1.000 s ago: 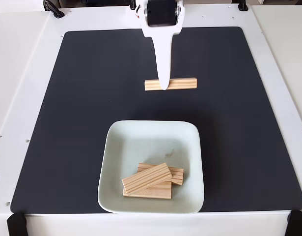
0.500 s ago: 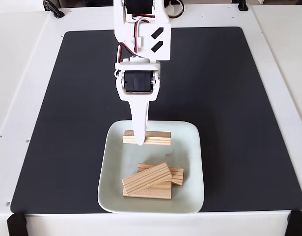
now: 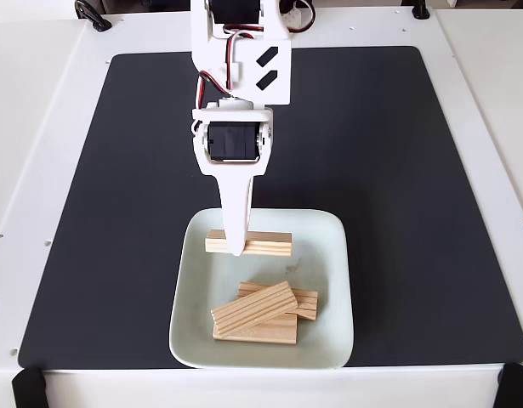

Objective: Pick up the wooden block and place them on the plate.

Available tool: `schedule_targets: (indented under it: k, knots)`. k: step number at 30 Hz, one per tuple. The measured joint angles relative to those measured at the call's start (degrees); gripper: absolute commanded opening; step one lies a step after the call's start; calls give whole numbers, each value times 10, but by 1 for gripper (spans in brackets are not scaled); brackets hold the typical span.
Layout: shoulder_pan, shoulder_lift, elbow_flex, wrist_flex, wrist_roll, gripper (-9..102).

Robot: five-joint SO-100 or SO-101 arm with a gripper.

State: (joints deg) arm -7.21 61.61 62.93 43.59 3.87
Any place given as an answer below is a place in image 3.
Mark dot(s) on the grooved wooden block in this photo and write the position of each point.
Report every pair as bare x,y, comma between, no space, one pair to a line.
308,299
269,244
252,308
269,331

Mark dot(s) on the white square plate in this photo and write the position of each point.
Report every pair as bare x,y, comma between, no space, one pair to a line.
197,276

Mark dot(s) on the black table mat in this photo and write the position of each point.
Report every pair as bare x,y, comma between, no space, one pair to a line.
116,212

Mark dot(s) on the black table clamp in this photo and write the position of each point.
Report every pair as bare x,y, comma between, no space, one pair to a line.
28,389
516,387
420,9
93,15

